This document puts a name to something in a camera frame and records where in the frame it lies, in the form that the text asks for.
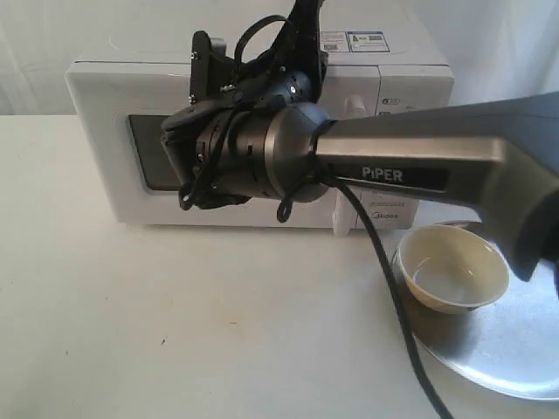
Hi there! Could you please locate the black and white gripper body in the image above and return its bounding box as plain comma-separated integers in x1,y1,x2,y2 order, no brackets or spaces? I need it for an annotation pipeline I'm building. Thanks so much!
161,31,245,210

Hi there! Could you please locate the white microwave door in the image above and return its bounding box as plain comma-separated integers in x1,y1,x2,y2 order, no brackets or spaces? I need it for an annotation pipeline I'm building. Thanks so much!
66,62,381,230

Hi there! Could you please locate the beige ceramic bowl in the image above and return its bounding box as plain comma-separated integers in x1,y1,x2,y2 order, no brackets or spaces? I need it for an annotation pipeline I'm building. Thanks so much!
396,225,509,314

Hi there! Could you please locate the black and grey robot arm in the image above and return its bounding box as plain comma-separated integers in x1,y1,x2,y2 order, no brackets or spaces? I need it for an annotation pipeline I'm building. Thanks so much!
161,1,558,281

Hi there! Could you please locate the white microwave oven body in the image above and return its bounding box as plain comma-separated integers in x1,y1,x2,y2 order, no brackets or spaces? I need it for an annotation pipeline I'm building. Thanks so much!
66,12,454,227

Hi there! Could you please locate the warning label sticker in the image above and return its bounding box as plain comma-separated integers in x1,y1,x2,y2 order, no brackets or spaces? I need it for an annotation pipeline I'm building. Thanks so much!
320,31,390,53

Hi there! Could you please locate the round silver metal plate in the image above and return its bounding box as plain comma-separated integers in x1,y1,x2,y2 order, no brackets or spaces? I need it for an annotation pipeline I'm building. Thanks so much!
393,222,558,400

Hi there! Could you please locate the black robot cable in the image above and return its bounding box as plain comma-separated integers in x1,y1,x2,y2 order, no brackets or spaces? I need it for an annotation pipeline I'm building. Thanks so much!
178,15,453,419

